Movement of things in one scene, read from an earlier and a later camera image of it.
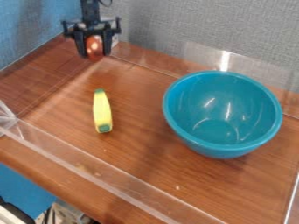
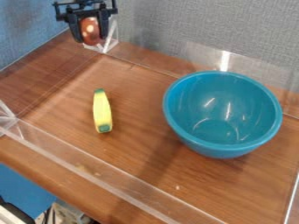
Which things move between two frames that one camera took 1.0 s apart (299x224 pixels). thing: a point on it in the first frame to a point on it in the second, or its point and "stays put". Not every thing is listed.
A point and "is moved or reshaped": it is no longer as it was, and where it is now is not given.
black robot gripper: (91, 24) to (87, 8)
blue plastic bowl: (224, 112) stays put
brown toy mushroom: (93, 47) is moved or reshaped
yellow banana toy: (101, 111) stays put
